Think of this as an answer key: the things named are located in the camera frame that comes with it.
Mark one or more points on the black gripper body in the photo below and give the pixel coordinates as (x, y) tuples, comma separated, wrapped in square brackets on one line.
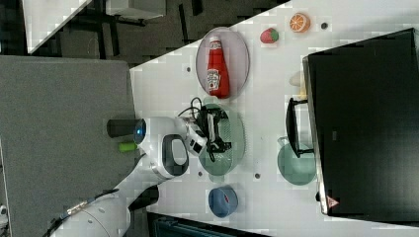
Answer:
[(208, 120)]

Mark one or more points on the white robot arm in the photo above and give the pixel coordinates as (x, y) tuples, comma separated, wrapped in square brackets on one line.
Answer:
[(167, 144)]

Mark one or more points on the red ketchup bottle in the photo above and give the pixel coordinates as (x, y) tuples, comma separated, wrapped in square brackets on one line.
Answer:
[(217, 73)]

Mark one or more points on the grey round plate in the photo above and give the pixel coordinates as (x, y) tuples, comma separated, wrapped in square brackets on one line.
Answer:
[(236, 56)]

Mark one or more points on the black cylinder on table edge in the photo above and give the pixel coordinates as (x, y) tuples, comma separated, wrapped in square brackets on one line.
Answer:
[(120, 127)]

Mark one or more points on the red toy strawberry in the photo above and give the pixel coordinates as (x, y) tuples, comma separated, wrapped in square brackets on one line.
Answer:
[(269, 36)]

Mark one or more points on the green measuring cup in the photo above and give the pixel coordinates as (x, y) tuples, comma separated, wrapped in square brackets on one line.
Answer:
[(298, 171)]

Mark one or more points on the toy orange half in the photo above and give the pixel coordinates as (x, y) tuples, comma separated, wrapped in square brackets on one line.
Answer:
[(299, 23)]

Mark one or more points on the black toaster oven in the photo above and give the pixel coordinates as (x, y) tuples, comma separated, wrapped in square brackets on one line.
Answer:
[(363, 106)]

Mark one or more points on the white side table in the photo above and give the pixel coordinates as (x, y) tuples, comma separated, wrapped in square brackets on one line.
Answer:
[(43, 18)]

